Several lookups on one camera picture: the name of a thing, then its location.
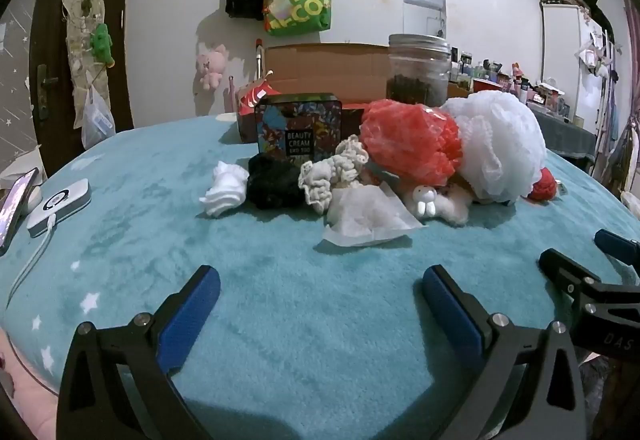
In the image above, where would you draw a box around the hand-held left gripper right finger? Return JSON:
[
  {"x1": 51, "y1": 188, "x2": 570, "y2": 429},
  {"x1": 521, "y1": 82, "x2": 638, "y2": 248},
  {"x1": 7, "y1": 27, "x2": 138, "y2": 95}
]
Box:
[{"x1": 421, "y1": 265, "x2": 587, "y2": 440}]

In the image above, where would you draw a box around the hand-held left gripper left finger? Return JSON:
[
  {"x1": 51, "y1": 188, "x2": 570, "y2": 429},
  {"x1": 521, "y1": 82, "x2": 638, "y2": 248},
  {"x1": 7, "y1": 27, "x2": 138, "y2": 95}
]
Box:
[{"x1": 56, "y1": 265, "x2": 223, "y2": 440}]

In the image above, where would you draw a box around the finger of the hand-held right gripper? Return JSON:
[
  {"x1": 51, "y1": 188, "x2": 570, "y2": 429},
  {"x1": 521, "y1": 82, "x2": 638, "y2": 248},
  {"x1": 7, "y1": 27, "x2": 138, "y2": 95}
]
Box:
[
  {"x1": 538, "y1": 247, "x2": 606, "y2": 316},
  {"x1": 594, "y1": 229, "x2": 640, "y2": 266}
]

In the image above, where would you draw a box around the red plush toy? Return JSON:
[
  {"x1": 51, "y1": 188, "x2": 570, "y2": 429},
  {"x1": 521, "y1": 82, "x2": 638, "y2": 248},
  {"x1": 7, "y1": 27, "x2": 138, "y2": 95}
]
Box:
[{"x1": 527, "y1": 167, "x2": 558, "y2": 201}]

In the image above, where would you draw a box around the white star plush with bunny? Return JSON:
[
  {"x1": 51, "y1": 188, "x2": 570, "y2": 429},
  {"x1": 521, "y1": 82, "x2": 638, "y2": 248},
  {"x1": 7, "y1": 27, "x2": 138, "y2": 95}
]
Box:
[{"x1": 404, "y1": 182, "x2": 473, "y2": 227}]

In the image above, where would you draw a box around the white nonwoven sachet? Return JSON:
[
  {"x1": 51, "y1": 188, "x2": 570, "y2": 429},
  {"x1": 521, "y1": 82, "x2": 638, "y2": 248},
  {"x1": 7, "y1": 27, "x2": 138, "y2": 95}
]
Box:
[{"x1": 321, "y1": 182, "x2": 426, "y2": 248}]

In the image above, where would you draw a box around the white scrunchie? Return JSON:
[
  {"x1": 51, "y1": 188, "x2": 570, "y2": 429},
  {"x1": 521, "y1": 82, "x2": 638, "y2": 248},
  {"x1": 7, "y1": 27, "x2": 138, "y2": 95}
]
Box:
[{"x1": 199, "y1": 161, "x2": 250, "y2": 218}]

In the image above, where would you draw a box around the white mesh bath pouf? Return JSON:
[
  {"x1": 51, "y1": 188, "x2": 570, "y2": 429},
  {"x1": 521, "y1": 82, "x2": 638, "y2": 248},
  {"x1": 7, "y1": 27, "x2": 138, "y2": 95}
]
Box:
[{"x1": 440, "y1": 91, "x2": 547, "y2": 203}]

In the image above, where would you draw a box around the black scrunchie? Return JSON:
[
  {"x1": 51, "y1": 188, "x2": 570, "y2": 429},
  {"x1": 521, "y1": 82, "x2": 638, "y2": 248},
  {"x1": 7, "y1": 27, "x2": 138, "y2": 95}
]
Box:
[{"x1": 247, "y1": 154, "x2": 307, "y2": 210}]

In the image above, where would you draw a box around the red mesh bath pouf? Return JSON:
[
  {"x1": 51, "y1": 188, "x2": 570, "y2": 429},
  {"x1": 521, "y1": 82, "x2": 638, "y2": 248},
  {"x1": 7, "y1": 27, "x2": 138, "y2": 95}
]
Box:
[{"x1": 360, "y1": 99, "x2": 463, "y2": 186}]

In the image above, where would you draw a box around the cream knit scrunchie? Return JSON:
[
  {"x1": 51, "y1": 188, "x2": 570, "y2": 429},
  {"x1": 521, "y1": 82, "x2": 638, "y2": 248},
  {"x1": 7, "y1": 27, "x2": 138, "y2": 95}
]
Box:
[{"x1": 298, "y1": 136, "x2": 370, "y2": 215}]

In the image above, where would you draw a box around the cardboard box with red inside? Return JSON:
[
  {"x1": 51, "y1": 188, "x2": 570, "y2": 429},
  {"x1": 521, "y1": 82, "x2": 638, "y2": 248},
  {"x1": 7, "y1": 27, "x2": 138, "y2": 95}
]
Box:
[{"x1": 235, "y1": 42, "x2": 453, "y2": 143}]

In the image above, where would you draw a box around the grey covered table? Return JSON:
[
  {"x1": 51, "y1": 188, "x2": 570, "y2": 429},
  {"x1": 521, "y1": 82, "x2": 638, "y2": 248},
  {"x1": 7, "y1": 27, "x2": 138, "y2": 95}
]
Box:
[{"x1": 525, "y1": 102, "x2": 598, "y2": 158}]

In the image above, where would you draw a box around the white power bank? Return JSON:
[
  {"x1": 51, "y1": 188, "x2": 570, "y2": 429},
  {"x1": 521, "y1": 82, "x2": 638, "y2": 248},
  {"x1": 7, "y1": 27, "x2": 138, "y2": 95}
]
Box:
[{"x1": 26, "y1": 179, "x2": 92, "y2": 238}]

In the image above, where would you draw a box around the pink curtain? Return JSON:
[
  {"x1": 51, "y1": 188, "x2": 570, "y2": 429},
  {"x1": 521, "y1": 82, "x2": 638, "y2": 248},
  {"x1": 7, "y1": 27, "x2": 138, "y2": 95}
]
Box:
[{"x1": 617, "y1": 0, "x2": 640, "y2": 201}]

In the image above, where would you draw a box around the person's pink clothing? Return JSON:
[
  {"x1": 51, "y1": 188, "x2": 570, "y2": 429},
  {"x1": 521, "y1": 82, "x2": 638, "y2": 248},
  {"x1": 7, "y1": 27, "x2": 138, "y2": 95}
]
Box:
[{"x1": 0, "y1": 327, "x2": 58, "y2": 440}]

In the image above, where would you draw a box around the white cabinet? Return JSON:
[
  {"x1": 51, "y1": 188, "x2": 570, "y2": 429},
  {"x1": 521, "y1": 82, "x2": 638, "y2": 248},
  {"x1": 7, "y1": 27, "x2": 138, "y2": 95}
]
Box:
[{"x1": 539, "y1": 2, "x2": 621, "y2": 141}]

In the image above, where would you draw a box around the red plastic bin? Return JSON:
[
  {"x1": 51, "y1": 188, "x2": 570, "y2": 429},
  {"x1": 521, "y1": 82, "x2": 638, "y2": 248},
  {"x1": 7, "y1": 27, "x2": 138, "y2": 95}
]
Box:
[{"x1": 470, "y1": 77, "x2": 503, "y2": 95}]

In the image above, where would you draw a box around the row of cosmetic bottles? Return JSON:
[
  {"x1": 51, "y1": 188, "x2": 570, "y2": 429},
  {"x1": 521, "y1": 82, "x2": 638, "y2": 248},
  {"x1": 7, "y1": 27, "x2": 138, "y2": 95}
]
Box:
[{"x1": 450, "y1": 45, "x2": 586, "y2": 121}]

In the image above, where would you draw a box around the smartphone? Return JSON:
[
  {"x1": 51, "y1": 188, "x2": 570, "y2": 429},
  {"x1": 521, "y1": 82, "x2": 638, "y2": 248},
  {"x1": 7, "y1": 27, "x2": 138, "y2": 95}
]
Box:
[{"x1": 0, "y1": 167, "x2": 40, "y2": 257}]

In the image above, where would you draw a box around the clear plastic bag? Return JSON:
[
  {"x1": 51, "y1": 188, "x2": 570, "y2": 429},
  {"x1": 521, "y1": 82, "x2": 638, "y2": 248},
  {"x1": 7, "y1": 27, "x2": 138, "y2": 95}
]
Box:
[{"x1": 80, "y1": 87, "x2": 117, "y2": 150}]

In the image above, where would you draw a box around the dark printed tin box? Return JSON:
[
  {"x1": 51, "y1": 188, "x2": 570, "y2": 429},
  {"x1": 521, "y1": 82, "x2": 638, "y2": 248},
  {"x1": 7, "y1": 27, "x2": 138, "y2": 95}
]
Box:
[{"x1": 253, "y1": 92, "x2": 344, "y2": 158}]

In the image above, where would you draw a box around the glass jar of dried herbs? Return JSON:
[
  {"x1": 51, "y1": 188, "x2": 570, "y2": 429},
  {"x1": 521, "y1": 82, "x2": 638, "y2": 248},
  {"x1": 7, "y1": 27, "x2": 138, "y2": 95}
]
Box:
[{"x1": 387, "y1": 34, "x2": 452, "y2": 107}]

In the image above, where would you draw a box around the pink pig plush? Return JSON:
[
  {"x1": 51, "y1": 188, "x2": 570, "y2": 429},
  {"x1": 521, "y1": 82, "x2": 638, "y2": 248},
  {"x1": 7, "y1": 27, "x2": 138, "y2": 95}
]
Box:
[{"x1": 196, "y1": 44, "x2": 228, "y2": 93}]

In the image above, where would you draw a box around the green plush toy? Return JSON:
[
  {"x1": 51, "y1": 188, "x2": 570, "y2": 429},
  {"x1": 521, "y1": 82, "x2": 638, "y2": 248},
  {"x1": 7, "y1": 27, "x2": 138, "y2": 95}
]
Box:
[{"x1": 90, "y1": 22, "x2": 117, "y2": 67}]

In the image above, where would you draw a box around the dark brown door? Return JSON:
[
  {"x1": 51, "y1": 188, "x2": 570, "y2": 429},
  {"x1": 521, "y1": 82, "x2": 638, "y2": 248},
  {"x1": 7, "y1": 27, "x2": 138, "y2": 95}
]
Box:
[{"x1": 27, "y1": 0, "x2": 143, "y2": 178}]

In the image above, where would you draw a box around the white cable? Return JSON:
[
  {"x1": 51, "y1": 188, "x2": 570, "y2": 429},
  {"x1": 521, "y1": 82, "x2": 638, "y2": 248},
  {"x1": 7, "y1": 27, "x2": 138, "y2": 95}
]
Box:
[{"x1": 5, "y1": 215, "x2": 56, "y2": 311}]

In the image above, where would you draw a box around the metal door handle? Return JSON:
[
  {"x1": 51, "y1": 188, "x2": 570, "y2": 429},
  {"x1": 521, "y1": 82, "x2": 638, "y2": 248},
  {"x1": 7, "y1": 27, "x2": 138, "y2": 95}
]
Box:
[{"x1": 36, "y1": 64, "x2": 60, "y2": 107}]

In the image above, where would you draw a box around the beige hanging wall organizer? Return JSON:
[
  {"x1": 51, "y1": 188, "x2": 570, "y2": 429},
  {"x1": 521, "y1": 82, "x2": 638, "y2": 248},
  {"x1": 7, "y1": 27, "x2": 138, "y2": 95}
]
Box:
[{"x1": 61, "y1": 0, "x2": 113, "y2": 131}]

